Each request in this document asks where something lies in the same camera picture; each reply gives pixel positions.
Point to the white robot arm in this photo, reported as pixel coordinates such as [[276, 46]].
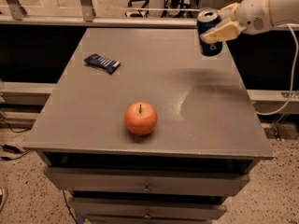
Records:
[[283, 12]]

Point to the black office chair base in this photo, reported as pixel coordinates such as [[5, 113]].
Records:
[[141, 9]]

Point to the red apple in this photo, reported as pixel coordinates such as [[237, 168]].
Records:
[[141, 118]]

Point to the grey drawer cabinet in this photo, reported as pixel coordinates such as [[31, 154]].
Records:
[[206, 122]]

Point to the upper grey drawer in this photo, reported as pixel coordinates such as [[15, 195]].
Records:
[[147, 182]]

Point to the black power adapter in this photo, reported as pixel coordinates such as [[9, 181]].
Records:
[[12, 149]]

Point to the lower grey drawer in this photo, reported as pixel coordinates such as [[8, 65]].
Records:
[[146, 209]]

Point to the blue snack bag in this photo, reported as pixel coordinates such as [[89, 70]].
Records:
[[103, 63]]

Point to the metal railing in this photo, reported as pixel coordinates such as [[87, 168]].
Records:
[[89, 12]]

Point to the black white sneaker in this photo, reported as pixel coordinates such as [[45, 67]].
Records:
[[3, 197]]

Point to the grey drawer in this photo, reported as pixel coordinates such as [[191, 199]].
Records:
[[147, 182], [146, 209]]

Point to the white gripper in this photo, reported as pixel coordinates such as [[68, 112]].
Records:
[[253, 13]]

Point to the blue pepsi can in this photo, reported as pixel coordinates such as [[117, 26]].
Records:
[[207, 20]]

